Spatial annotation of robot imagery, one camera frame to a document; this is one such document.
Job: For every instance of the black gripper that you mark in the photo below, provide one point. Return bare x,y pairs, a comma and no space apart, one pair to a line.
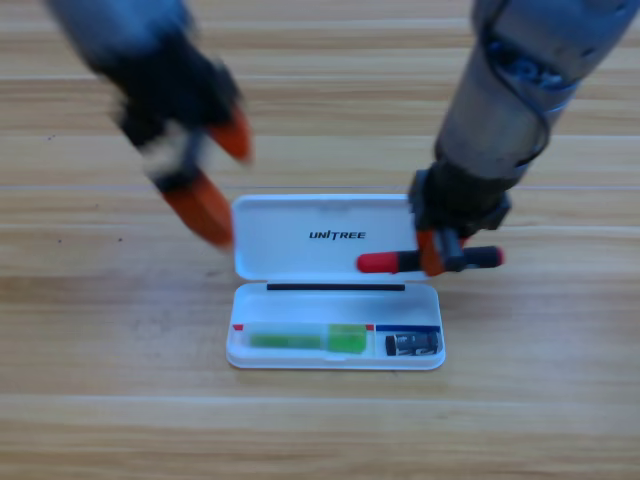
170,95
460,205

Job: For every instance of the red and black marker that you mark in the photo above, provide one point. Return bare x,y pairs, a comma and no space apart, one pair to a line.
385,261

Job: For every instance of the black eraser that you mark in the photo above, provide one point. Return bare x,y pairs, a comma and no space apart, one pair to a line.
412,345

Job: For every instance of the white Unitree pencil case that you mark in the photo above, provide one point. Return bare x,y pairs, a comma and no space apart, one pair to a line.
310,305

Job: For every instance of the green and white marker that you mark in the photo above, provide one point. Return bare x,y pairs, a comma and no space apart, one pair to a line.
300,341

